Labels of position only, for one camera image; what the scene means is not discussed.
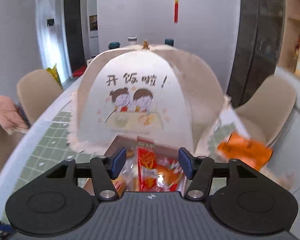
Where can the red and white snack packet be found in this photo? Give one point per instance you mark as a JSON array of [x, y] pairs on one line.
[[168, 161]]

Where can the teal pot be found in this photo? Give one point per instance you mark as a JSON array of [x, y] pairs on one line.
[[169, 42], [114, 45]]

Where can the dark door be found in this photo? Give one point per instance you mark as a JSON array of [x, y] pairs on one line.
[[73, 30]]

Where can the wooden wall shelf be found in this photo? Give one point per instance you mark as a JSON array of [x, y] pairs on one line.
[[297, 25]]

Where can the beige chair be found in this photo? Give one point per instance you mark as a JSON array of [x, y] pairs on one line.
[[267, 105], [37, 92]]

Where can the green checkered tablecloth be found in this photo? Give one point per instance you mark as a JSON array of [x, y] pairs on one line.
[[47, 150]]

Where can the white jar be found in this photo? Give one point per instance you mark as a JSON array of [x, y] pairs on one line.
[[132, 41]]

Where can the white cartoon print food cover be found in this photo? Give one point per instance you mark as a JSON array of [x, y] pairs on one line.
[[135, 85]]

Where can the dark cabinet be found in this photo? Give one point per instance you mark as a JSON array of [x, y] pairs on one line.
[[257, 42]]

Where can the black wall switch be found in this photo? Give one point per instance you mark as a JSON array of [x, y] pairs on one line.
[[50, 22]]

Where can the orange round snack packet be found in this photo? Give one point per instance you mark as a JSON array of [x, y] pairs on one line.
[[168, 178]]

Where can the pink cloth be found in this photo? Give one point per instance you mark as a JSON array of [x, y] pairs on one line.
[[5, 112]]

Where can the yellow bread snack packet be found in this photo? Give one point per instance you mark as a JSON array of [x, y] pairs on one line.
[[128, 178]]

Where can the red floor mat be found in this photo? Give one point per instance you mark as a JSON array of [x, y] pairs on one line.
[[79, 71]]

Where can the yellow bag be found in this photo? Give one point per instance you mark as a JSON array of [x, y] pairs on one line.
[[53, 74]]

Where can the brown cloth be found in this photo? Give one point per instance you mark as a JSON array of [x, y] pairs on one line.
[[2, 152]]

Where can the pink cardboard box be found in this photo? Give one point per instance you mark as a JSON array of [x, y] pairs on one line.
[[125, 141]]

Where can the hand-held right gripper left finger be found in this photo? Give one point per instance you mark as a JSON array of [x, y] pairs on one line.
[[120, 162]]

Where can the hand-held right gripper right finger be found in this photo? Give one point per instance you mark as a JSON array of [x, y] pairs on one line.
[[186, 163]]

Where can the large red snack packet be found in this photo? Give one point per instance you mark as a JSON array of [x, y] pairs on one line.
[[146, 162]]

